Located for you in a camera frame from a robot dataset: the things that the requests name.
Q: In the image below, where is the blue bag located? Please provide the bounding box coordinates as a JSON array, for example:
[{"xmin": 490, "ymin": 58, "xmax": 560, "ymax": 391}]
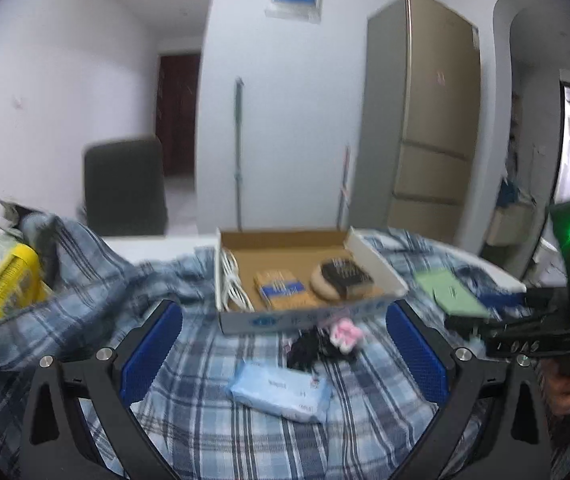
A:
[{"xmin": 497, "ymin": 180, "xmax": 522, "ymax": 209}]

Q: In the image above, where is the blue wet wipes packet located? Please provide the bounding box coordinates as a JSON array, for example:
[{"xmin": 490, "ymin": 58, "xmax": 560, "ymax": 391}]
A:
[{"xmin": 227, "ymin": 361, "xmax": 334, "ymax": 424}]

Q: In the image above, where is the pink bunny plush clip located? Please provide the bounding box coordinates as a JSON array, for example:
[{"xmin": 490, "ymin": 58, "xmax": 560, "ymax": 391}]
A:
[{"xmin": 330, "ymin": 321, "xmax": 367, "ymax": 357}]

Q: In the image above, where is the dark wooden door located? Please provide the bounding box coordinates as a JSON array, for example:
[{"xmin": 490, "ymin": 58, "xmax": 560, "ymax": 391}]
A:
[{"xmin": 155, "ymin": 52, "xmax": 201, "ymax": 177}]

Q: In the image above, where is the black and beige brush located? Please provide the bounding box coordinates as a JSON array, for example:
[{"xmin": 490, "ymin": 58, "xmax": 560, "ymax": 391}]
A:
[{"xmin": 321, "ymin": 256, "xmax": 374, "ymax": 297}]

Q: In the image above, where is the cardboard box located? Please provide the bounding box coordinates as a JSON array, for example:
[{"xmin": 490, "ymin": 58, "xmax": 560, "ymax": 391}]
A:
[{"xmin": 213, "ymin": 226, "xmax": 409, "ymax": 337}]

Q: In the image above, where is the yellow and blue box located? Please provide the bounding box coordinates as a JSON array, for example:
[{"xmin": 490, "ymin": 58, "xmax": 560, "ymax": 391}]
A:
[{"xmin": 253, "ymin": 269, "xmax": 316, "ymax": 311}]

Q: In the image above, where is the gold refrigerator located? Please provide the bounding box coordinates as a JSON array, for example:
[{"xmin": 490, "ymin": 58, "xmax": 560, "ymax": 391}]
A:
[{"xmin": 347, "ymin": 0, "xmax": 482, "ymax": 256}]

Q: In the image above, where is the white cable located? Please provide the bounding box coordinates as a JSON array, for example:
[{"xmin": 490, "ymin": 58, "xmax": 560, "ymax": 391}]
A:
[{"xmin": 219, "ymin": 249, "xmax": 254, "ymax": 314}]

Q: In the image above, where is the yellow plastic bag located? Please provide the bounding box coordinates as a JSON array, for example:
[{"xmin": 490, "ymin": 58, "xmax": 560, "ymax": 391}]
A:
[{"xmin": 0, "ymin": 243, "xmax": 42, "ymax": 322}]

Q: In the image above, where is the blue plaid cloth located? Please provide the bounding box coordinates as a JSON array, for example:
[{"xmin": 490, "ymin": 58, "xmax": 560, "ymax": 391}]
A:
[{"xmin": 0, "ymin": 212, "xmax": 530, "ymax": 480}]

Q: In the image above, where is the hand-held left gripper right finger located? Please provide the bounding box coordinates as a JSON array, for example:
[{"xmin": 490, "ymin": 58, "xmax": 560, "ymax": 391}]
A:
[{"xmin": 385, "ymin": 299, "xmax": 553, "ymax": 480}]

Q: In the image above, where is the beige wall cabinet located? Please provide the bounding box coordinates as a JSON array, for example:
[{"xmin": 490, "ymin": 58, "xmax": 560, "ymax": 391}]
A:
[{"xmin": 487, "ymin": 200, "xmax": 536, "ymax": 247}]

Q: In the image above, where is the person's right hand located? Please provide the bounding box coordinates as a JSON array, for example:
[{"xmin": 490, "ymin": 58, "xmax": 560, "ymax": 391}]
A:
[{"xmin": 540, "ymin": 349, "xmax": 570, "ymax": 418}]

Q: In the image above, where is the green notebook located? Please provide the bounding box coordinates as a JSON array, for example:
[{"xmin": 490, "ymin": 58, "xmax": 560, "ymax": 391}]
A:
[{"xmin": 415, "ymin": 267, "xmax": 492, "ymax": 319}]

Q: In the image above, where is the black office chair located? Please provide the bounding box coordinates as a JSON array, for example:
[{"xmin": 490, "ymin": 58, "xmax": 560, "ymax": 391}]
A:
[{"xmin": 82, "ymin": 136, "xmax": 169, "ymax": 237}]

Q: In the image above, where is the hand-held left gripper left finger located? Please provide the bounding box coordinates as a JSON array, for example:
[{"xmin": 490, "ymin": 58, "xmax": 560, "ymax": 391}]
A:
[{"xmin": 18, "ymin": 299, "xmax": 184, "ymax": 480}]

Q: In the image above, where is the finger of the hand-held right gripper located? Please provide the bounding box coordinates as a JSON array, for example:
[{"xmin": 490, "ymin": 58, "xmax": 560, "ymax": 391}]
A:
[
  {"xmin": 443, "ymin": 312, "xmax": 498, "ymax": 343},
  {"xmin": 476, "ymin": 290, "xmax": 530, "ymax": 312}
]

